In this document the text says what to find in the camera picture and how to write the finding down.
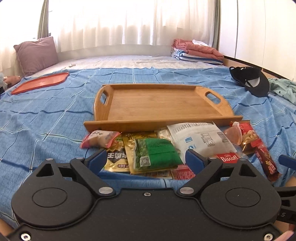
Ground black baseball cap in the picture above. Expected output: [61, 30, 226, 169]
[229, 66, 270, 97]

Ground pink pastry packet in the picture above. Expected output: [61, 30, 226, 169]
[80, 130, 121, 149]

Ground folded blue striped towel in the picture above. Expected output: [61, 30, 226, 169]
[171, 48, 223, 65]

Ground pink jelly cup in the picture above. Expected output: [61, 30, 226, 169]
[223, 121, 242, 145]

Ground red cashew nut bag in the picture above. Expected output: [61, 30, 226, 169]
[238, 121, 259, 155]

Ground blue plaid bedsheet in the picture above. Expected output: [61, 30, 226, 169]
[1, 67, 295, 227]

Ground clear pack white candies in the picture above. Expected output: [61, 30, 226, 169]
[155, 128, 173, 143]

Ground gold foil snack pouch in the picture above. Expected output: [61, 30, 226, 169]
[122, 132, 171, 175]

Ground green drape curtain left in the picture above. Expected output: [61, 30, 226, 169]
[37, 0, 49, 39]

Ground mauve pillow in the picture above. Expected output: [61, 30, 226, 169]
[14, 37, 59, 76]

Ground wooden serving tray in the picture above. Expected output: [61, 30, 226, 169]
[84, 84, 242, 133]

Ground green pea snack packet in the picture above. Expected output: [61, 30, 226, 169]
[133, 138, 183, 171]

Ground green drape curtain right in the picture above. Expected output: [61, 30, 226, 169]
[212, 0, 221, 50]

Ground brown chocolate bar wrapper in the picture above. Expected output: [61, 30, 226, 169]
[250, 138, 280, 183]

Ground red cracker packet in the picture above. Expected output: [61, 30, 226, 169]
[171, 165, 195, 180]

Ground white sheer curtain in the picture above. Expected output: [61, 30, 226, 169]
[1, 1, 215, 71]

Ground red Biscoff cookie pack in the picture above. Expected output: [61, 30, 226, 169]
[215, 153, 240, 163]

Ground folded salmon blanket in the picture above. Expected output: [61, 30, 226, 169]
[172, 39, 224, 60]

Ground white cloth on blanket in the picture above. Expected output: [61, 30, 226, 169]
[192, 40, 209, 47]

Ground teal garment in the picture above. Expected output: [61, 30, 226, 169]
[268, 78, 296, 105]

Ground green drape curtain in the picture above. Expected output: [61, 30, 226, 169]
[37, 0, 49, 39]
[212, 0, 221, 50]

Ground yellow black chinese snack pouch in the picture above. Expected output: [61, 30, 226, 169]
[104, 135, 130, 172]

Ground orange plastic tray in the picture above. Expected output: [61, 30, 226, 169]
[11, 72, 69, 95]

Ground large white snack bag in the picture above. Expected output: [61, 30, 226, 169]
[167, 123, 236, 163]

